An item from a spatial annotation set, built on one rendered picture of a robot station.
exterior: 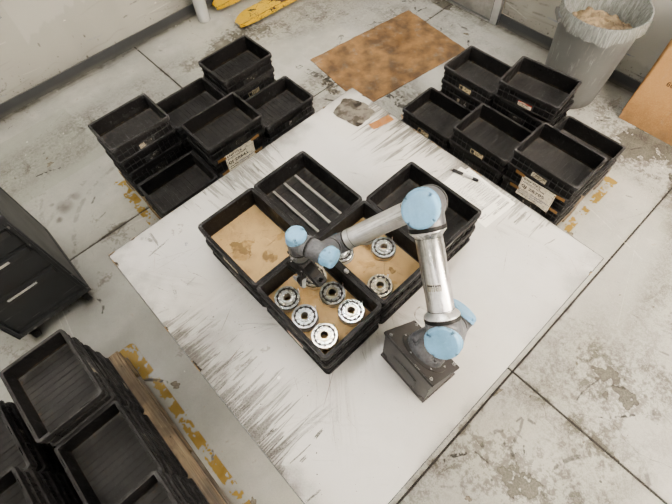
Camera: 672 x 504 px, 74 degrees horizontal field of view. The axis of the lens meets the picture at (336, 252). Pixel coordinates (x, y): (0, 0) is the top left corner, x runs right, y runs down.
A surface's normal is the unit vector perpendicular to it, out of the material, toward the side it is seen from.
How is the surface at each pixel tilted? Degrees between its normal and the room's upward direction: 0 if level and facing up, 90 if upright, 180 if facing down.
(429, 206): 43
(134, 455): 0
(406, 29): 0
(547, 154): 0
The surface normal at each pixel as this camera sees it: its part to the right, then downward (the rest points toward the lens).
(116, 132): -0.04, -0.50
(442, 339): -0.37, 0.36
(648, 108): -0.70, 0.44
